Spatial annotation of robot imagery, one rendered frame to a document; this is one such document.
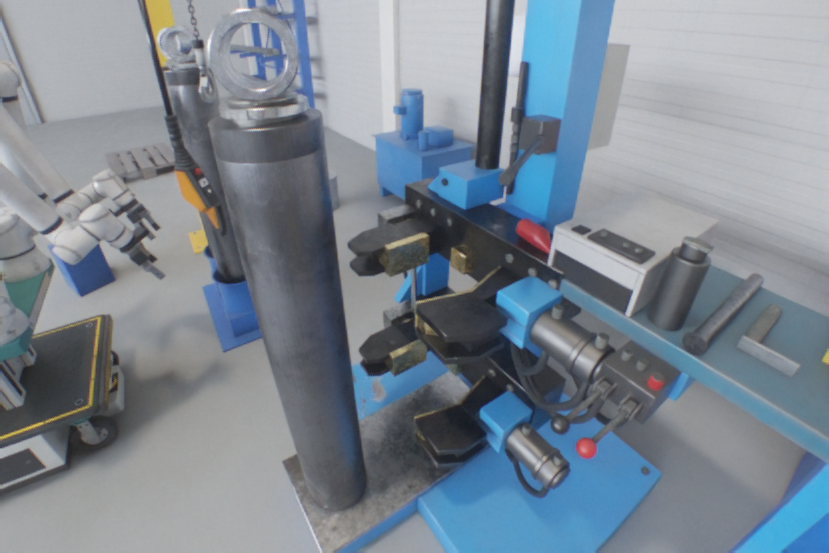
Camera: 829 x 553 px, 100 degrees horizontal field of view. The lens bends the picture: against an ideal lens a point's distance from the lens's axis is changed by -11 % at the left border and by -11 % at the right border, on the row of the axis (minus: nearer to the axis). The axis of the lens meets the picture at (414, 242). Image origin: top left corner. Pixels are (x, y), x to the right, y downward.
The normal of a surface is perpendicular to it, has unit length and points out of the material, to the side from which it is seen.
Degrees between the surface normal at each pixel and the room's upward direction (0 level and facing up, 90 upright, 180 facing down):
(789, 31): 90
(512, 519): 0
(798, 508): 90
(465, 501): 0
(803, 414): 0
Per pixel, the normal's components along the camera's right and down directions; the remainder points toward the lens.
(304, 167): 0.78, 0.32
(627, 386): -0.83, 0.28
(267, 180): 0.17, 0.49
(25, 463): 0.54, 0.42
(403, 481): 0.00, -0.87
